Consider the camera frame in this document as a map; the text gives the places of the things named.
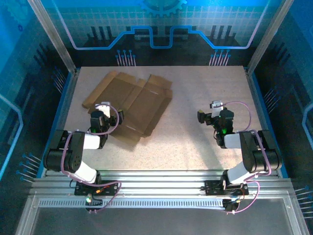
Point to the brown cardboard paper box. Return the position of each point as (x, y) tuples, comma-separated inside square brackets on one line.
[(144, 105)]

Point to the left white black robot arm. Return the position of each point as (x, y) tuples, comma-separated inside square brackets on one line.
[(91, 141)]

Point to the blue table edge strip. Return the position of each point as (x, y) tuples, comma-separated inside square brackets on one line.
[(52, 137), (265, 112)]

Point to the aluminium rail frame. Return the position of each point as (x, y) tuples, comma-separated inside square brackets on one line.
[(159, 181)]

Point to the aluminium corner post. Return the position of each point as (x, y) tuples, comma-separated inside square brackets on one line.
[(269, 36), (56, 41)]

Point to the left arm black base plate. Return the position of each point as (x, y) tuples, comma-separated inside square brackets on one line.
[(107, 189)]

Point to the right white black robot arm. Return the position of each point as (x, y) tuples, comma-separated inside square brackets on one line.
[(232, 141)]

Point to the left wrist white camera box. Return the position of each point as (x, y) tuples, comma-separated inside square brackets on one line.
[(104, 107)]

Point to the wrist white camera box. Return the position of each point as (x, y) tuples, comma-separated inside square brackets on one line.
[(216, 105), (104, 107)]

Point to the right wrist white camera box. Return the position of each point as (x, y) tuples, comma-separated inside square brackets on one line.
[(216, 105)]

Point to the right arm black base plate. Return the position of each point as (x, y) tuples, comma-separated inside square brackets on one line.
[(212, 187)]

